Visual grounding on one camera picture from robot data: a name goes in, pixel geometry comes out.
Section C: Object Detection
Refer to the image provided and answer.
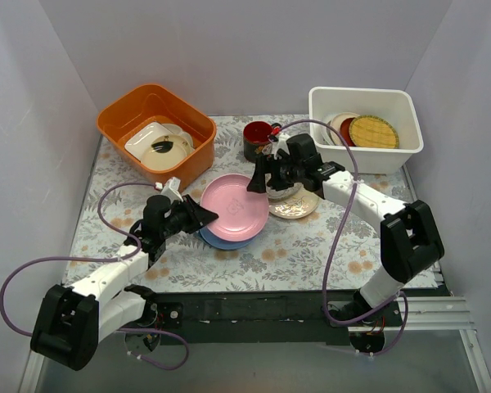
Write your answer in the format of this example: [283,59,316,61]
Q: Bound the light blue plate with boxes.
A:
[199,228,255,251]

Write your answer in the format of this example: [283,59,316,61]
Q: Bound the pink plate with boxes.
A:
[200,174,269,242]

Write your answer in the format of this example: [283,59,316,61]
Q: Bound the white deep scalloped plate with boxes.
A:
[321,114,336,146]

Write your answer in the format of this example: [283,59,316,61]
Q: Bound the cream and blue floral plate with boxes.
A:
[331,112,358,146]

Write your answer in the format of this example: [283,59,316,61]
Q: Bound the red-brown plastic plate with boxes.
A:
[340,117,355,147]

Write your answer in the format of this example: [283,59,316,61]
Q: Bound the woven bamboo tray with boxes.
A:
[349,115,399,149]

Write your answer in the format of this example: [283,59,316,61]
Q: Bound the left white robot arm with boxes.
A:
[30,195,218,371]

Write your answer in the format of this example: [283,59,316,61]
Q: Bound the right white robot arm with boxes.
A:
[247,134,444,326]

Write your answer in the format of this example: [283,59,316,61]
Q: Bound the cream floral plate in bin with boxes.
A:
[161,123,194,152]

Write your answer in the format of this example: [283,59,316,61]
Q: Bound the orange plastic bin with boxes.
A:
[97,84,217,191]

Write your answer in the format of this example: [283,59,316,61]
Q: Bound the white plastic bin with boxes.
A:
[308,87,424,174]

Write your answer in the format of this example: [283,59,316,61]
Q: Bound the floral patterned table mat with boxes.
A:
[63,114,439,294]

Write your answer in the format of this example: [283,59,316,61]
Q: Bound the cream and green floral plate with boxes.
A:
[269,187,319,219]

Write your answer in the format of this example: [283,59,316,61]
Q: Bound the black and red mug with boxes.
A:
[243,121,281,163]

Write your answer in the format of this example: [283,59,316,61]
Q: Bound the cream plate with black motif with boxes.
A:
[141,134,191,171]

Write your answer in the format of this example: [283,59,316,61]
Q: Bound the white square dish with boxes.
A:
[124,122,170,161]

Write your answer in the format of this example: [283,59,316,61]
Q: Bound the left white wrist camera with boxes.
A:
[160,177,182,203]

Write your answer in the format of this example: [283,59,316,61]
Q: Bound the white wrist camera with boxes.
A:
[160,177,182,203]
[268,133,289,160]

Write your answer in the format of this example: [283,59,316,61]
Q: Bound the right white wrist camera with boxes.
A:
[268,133,289,160]

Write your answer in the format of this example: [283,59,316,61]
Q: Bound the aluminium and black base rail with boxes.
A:
[18,134,491,393]

